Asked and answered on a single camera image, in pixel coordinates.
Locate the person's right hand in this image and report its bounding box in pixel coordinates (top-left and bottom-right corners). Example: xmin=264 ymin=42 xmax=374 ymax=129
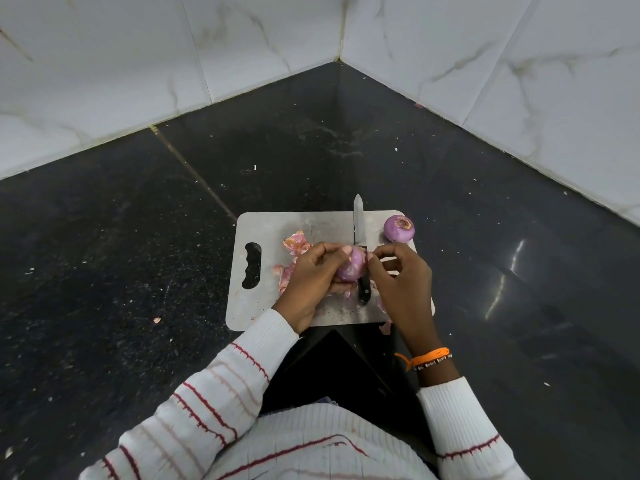
xmin=367 ymin=242 xmax=443 ymax=358

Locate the person's left hand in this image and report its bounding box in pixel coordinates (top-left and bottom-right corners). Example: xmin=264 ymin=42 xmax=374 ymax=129
xmin=272 ymin=242 xmax=357 ymax=335

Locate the purple onion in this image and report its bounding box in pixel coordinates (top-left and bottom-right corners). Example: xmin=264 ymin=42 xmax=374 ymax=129
xmin=383 ymin=214 xmax=417 ymax=244
xmin=335 ymin=246 xmax=369 ymax=283

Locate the black handled kitchen knife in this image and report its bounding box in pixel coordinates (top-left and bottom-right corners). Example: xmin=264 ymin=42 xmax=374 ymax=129
xmin=353 ymin=193 xmax=372 ymax=304

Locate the person's right forearm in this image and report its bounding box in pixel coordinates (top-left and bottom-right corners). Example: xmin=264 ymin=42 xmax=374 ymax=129
xmin=412 ymin=359 xmax=531 ymax=480

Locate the person's left forearm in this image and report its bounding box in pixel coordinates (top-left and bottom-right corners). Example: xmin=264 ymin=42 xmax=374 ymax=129
xmin=79 ymin=308 xmax=300 ymax=480

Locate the orange thread wristband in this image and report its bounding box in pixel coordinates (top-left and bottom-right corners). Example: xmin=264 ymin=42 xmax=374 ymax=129
xmin=393 ymin=347 xmax=451 ymax=372

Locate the steel cutting board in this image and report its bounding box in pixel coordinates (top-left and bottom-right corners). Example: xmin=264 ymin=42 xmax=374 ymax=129
xmin=225 ymin=210 xmax=436 ymax=332

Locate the white red striped sweater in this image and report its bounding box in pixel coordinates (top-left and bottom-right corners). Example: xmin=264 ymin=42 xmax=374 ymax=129
xmin=205 ymin=403 xmax=441 ymax=480

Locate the beaded bracelet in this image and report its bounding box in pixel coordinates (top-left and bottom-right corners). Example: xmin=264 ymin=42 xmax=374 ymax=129
xmin=412 ymin=353 xmax=453 ymax=373

